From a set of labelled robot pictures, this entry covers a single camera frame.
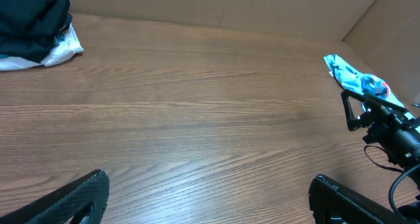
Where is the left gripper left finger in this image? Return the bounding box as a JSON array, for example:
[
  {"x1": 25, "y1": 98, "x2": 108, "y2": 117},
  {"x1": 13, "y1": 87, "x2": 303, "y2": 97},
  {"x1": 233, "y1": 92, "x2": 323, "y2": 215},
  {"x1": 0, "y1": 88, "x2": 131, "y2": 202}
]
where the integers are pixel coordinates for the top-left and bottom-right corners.
[{"x1": 1, "y1": 169, "x2": 110, "y2": 224}]

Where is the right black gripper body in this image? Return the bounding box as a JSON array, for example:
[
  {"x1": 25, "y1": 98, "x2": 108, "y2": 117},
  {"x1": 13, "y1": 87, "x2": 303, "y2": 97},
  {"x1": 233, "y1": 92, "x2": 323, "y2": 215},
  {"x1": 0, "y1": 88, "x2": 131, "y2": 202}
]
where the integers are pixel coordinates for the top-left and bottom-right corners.
[{"x1": 363, "y1": 114, "x2": 419, "y2": 167}]

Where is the light blue garment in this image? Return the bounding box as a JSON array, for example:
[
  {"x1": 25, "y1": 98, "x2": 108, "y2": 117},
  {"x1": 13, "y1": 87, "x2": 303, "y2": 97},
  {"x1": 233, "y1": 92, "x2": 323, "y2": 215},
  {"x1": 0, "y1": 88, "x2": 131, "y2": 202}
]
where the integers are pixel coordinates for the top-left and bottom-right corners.
[{"x1": 324, "y1": 54, "x2": 405, "y2": 108}]

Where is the folded white cloth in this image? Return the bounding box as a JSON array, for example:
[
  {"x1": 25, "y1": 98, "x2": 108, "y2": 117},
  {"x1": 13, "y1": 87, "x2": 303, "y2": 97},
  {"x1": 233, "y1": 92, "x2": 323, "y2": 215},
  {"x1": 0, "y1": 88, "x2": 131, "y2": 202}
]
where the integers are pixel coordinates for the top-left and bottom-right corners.
[{"x1": 1, "y1": 24, "x2": 84, "y2": 71}]

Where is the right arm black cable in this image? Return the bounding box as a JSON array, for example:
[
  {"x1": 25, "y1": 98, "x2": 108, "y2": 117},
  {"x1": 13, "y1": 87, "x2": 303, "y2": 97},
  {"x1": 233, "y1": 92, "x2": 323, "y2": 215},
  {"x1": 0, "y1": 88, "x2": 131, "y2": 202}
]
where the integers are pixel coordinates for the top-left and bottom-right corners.
[{"x1": 363, "y1": 145, "x2": 420, "y2": 215}]

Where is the black t-shirt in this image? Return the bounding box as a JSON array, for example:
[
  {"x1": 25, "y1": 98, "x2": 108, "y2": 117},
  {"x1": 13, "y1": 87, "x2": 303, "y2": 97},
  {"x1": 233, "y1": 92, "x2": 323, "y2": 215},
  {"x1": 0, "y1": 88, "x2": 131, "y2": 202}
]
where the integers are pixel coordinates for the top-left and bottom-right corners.
[{"x1": 1, "y1": 0, "x2": 72, "y2": 63}]

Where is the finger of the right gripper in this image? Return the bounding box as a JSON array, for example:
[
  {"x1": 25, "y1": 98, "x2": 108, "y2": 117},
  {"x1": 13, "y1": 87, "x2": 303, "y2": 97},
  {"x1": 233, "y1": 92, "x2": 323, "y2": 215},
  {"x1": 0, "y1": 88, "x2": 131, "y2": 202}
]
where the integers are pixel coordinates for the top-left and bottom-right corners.
[
  {"x1": 363, "y1": 94, "x2": 408, "y2": 113},
  {"x1": 341, "y1": 89, "x2": 384, "y2": 132}
]

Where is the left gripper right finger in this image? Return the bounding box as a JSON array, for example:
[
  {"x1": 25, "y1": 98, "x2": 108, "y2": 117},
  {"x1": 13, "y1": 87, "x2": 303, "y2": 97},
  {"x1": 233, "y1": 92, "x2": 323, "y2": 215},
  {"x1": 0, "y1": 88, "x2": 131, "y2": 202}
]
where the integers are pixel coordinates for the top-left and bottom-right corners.
[{"x1": 308, "y1": 174, "x2": 410, "y2": 224}]

